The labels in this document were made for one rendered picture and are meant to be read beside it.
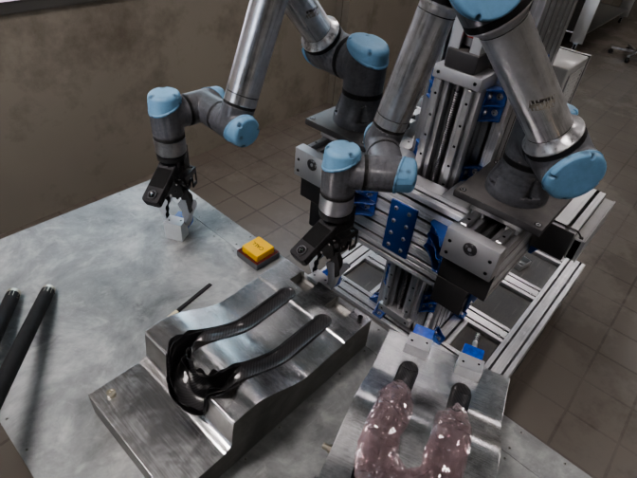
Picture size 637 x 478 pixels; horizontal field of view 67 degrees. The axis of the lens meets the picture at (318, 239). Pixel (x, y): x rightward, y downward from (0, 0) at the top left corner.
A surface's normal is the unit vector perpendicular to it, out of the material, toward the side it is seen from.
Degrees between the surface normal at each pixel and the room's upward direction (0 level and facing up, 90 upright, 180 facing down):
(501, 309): 0
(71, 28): 90
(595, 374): 0
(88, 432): 0
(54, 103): 90
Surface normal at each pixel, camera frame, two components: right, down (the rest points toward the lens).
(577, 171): 0.07, 0.72
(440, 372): 0.07, -0.77
